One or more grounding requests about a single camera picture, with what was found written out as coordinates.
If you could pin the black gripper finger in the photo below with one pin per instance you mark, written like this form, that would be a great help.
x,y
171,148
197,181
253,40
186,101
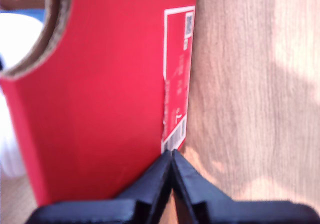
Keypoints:
x,y
152,184
192,184

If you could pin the red cardboard shoebox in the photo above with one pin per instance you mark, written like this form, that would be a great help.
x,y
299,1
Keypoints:
x,y
100,84

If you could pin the blue suede sneaker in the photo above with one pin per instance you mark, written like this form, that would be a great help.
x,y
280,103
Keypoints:
x,y
20,39

